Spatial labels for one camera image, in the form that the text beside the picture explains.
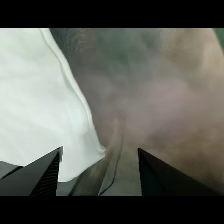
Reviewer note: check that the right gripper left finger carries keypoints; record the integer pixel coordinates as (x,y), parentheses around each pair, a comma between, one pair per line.
(36,178)

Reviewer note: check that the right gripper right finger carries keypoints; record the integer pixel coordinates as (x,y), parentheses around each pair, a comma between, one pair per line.
(163,178)

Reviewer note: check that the white shirt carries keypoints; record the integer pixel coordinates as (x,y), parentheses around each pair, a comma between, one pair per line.
(36,100)

